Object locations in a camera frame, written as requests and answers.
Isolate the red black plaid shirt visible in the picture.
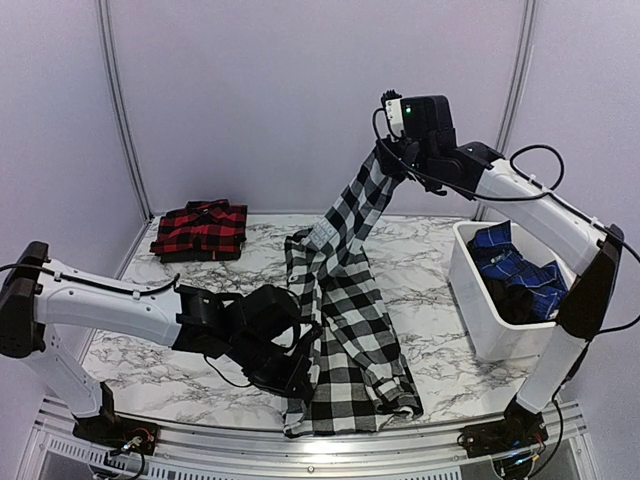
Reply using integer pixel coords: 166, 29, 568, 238
150, 199, 248, 263

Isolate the right aluminium corner post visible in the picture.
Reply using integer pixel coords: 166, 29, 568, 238
495, 0, 539, 153

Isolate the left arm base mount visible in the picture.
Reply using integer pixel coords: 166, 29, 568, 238
73, 382, 160, 456

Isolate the aluminium front frame rail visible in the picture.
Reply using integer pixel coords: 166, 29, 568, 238
19, 394, 601, 480

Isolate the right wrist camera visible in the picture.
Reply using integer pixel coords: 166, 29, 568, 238
381, 90, 455, 139

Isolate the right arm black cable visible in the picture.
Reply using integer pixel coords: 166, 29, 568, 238
372, 107, 640, 334

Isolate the blue plaid shirt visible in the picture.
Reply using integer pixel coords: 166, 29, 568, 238
466, 221, 568, 324

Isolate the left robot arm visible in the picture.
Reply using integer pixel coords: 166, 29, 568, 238
1, 241, 319, 445

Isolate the white plastic bin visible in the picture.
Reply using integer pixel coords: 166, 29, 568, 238
449, 221, 576, 362

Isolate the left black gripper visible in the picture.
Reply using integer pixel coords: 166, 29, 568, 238
228, 331, 315, 400

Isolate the black garment in bin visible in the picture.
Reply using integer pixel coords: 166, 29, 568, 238
485, 279, 537, 325

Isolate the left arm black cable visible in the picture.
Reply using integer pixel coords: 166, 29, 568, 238
0, 262, 181, 301

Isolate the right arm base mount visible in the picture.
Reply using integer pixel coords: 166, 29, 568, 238
457, 398, 549, 458

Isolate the black white plaid shirt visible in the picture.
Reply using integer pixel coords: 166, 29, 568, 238
283, 151, 423, 438

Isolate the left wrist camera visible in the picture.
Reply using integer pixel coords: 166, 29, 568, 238
242, 285, 322, 352

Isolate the left aluminium corner post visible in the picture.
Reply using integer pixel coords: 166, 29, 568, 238
96, 0, 154, 222

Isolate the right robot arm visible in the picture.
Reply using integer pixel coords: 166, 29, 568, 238
377, 139, 625, 448

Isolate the aluminium corner post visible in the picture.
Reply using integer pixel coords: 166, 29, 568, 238
96, 0, 154, 222
495, 0, 539, 153

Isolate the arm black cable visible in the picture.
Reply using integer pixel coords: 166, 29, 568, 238
372, 107, 640, 334
0, 262, 181, 301

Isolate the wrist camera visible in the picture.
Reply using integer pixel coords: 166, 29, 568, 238
242, 285, 322, 352
381, 90, 455, 139

